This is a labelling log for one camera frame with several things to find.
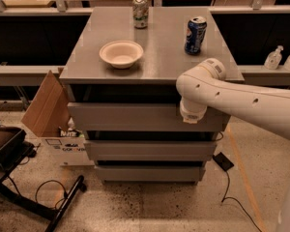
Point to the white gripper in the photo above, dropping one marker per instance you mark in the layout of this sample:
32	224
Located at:
191	115

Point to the grey top drawer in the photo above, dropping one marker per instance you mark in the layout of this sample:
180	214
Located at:
91	116

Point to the grey drawer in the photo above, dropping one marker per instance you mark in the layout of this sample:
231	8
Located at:
91	116
150	150
149	174

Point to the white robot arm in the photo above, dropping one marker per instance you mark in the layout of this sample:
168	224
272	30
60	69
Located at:
204	86

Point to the grey drawer cabinet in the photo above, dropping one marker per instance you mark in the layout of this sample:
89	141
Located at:
152	79

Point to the grey bottom drawer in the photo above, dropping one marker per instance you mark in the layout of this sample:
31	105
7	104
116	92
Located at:
149	174

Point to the grey middle drawer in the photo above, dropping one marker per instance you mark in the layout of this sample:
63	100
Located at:
150	150

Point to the open cardboard box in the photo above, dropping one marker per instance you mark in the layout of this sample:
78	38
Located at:
49	119

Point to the black power adapter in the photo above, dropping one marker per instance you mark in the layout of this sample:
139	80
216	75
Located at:
223	161

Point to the white paper bowl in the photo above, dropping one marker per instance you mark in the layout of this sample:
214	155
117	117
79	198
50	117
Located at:
121	54

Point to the blue pepsi can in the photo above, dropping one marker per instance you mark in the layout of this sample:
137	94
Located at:
196	30

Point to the green white soda can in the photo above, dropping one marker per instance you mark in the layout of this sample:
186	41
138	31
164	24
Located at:
140	12

